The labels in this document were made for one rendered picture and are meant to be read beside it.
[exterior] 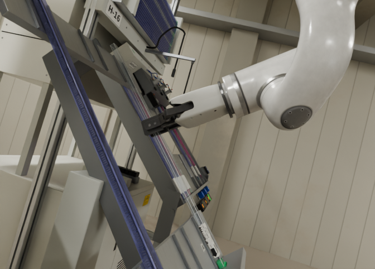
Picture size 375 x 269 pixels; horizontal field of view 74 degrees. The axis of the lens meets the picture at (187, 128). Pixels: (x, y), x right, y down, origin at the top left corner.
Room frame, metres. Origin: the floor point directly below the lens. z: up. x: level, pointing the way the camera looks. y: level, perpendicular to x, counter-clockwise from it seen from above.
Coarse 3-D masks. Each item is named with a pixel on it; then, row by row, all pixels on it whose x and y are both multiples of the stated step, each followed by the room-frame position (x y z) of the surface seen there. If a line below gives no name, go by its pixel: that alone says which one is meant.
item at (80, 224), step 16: (80, 176) 0.39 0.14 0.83; (64, 192) 0.40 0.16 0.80; (80, 192) 0.39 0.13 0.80; (96, 192) 0.38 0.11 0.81; (64, 208) 0.39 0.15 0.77; (80, 208) 0.39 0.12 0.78; (96, 208) 0.39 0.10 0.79; (64, 224) 0.39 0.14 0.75; (80, 224) 0.38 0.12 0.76; (96, 224) 0.40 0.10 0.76; (64, 240) 0.39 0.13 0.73; (80, 240) 0.38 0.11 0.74; (96, 240) 0.41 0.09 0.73; (48, 256) 0.39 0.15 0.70; (64, 256) 0.39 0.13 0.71; (80, 256) 0.38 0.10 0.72; (96, 256) 0.43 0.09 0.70
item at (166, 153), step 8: (112, 48) 0.55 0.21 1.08; (120, 56) 0.54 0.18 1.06; (120, 64) 0.54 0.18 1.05; (128, 72) 0.54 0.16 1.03; (128, 80) 0.53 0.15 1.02; (136, 88) 0.53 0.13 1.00; (136, 96) 0.52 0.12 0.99; (144, 104) 0.52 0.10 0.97; (144, 112) 0.52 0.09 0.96; (160, 136) 0.50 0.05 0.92; (160, 144) 0.50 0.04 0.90; (168, 152) 0.50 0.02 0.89; (168, 160) 0.49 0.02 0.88; (176, 168) 0.49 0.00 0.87; (176, 176) 0.49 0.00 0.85; (184, 184) 0.49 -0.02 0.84; (184, 192) 0.48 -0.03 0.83; (192, 200) 0.48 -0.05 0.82; (192, 208) 0.47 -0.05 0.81; (200, 216) 0.48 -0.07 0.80; (200, 224) 0.47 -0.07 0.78
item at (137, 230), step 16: (32, 0) 0.33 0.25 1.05; (48, 16) 0.32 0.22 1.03; (48, 32) 0.32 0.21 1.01; (64, 48) 0.32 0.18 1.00; (64, 64) 0.31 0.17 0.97; (80, 80) 0.31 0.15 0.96; (80, 96) 0.30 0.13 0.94; (80, 112) 0.30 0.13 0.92; (96, 128) 0.29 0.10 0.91; (96, 144) 0.29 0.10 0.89; (112, 160) 0.29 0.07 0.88; (112, 176) 0.28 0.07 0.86; (128, 192) 0.28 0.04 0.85; (128, 208) 0.27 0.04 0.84; (128, 224) 0.27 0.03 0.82; (144, 240) 0.26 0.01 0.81; (144, 256) 0.26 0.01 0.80
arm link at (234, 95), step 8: (224, 80) 0.45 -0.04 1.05; (232, 80) 0.44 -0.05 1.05; (224, 88) 0.45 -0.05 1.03; (232, 88) 0.44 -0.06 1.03; (240, 88) 0.43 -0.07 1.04; (232, 96) 0.44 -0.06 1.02; (240, 96) 0.43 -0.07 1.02; (232, 104) 0.44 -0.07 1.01; (240, 104) 0.44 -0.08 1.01; (232, 112) 0.47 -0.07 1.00; (240, 112) 0.45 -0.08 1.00; (248, 112) 0.46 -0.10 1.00
